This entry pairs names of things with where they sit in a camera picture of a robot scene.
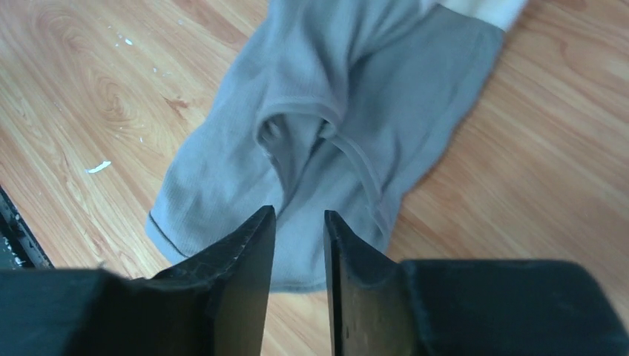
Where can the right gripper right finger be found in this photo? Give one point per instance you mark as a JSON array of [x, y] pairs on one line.
[[462, 307]]

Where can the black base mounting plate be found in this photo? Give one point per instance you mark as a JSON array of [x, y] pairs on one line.
[[19, 247]]

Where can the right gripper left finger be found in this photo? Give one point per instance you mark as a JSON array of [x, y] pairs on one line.
[[213, 303]]

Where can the grey underwear white waistband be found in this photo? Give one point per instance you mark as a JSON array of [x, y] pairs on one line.
[[331, 105]]

